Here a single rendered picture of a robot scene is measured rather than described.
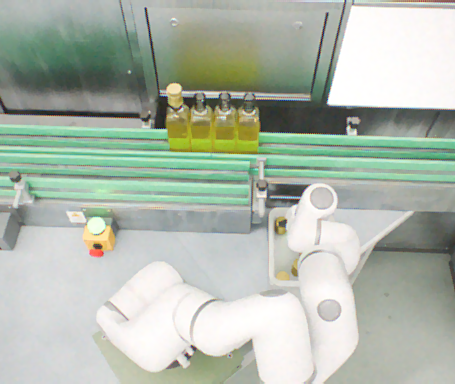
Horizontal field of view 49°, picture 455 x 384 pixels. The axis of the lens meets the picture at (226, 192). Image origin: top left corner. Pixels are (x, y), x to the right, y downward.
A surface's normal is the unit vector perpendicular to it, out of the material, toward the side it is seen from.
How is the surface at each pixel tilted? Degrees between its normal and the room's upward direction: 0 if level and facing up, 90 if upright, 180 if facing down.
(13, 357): 0
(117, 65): 90
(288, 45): 90
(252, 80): 90
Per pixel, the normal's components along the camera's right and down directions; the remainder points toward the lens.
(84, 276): 0.00, -0.54
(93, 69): -0.05, 0.84
